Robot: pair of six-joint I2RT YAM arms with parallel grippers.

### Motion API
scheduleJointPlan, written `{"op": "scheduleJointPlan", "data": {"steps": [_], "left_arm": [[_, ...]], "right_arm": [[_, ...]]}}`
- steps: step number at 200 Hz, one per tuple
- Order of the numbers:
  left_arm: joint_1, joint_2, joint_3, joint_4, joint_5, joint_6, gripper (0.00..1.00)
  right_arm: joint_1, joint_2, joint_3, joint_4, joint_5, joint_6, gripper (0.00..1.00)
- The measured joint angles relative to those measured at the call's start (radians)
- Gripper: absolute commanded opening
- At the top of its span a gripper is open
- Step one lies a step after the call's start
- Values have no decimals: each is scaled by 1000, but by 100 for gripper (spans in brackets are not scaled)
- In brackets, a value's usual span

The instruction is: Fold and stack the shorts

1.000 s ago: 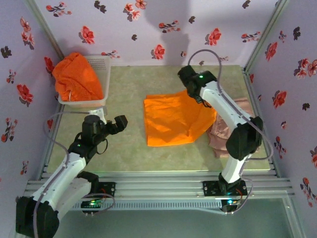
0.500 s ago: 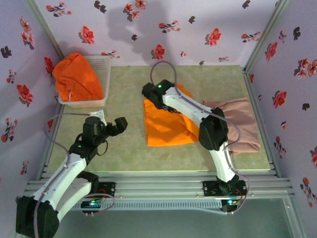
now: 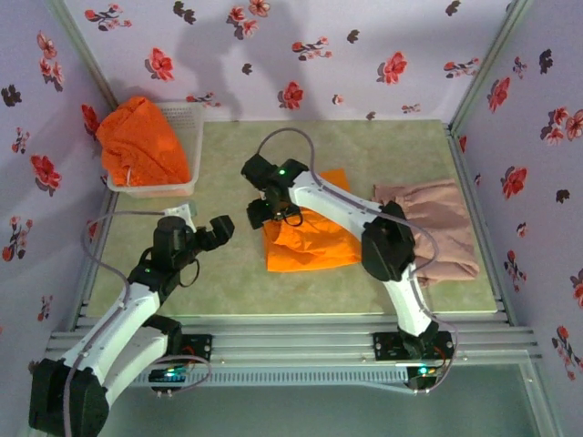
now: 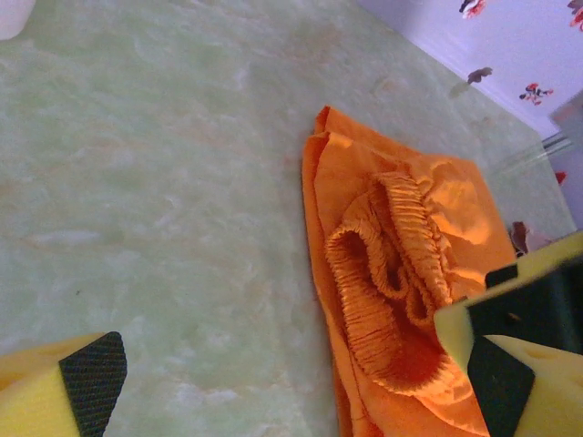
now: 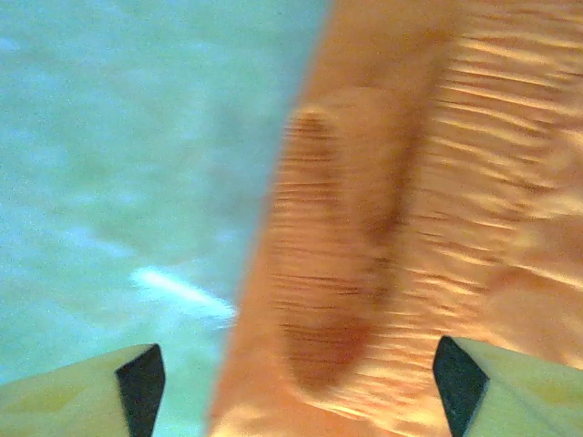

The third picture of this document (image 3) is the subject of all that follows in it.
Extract pink shorts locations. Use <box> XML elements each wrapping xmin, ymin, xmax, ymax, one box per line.
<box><xmin>372</xmin><ymin>178</ymin><xmax>480</xmax><ymax>289</ymax></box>

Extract right circuit board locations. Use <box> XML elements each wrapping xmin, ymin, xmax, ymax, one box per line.
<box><xmin>407</xmin><ymin>363</ymin><xmax>445</xmax><ymax>392</ymax></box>

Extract white plastic basket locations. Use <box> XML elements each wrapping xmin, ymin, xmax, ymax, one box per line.
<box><xmin>107</xmin><ymin>100</ymin><xmax>206</xmax><ymax>199</ymax></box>

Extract left circuit board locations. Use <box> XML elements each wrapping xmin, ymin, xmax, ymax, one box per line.
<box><xmin>148</xmin><ymin>366</ymin><xmax>190</xmax><ymax>383</ymax></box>

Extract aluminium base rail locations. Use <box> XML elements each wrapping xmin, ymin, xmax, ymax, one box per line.
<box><xmin>45</xmin><ymin>316</ymin><xmax>541</xmax><ymax>365</ymax></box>

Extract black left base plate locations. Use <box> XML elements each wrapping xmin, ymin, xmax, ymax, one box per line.
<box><xmin>175</xmin><ymin>333</ymin><xmax>213</xmax><ymax>365</ymax></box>

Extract black left wire loop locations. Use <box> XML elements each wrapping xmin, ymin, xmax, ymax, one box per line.
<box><xmin>179</xmin><ymin>259</ymin><xmax>201</xmax><ymax>288</ymax></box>

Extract aluminium corner post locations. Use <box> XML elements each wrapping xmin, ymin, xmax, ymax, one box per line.
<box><xmin>448</xmin><ymin>0</ymin><xmax>534</xmax><ymax>131</ymax></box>
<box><xmin>47</xmin><ymin>0</ymin><xmax>120</xmax><ymax>113</ymax></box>

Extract grey slotted cable duct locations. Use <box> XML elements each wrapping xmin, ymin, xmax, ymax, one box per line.
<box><xmin>61</xmin><ymin>367</ymin><xmax>409</xmax><ymax>389</ymax></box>

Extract light orange shorts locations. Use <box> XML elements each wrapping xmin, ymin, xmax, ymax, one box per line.
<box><xmin>263</xmin><ymin>168</ymin><xmax>365</xmax><ymax>274</ymax></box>

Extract dark orange shorts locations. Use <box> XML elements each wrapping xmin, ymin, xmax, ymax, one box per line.
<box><xmin>96</xmin><ymin>96</ymin><xmax>191</xmax><ymax>188</ymax></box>

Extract circuit board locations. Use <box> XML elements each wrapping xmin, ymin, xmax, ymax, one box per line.
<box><xmin>148</xmin><ymin>366</ymin><xmax>190</xmax><ymax>383</ymax></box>
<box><xmin>407</xmin><ymin>363</ymin><xmax>445</xmax><ymax>392</ymax></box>

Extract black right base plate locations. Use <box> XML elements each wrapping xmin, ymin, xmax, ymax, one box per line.
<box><xmin>372</xmin><ymin>331</ymin><xmax>456</xmax><ymax>361</ymax></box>

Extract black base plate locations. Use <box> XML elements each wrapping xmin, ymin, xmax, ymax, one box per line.
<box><xmin>175</xmin><ymin>333</ymin><xmax>213</xmax><ymax>365</ymax></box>
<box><xmin>372</xmin><ymin>331</ymin><xmax>456</xmax><ymax>361</ymax></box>

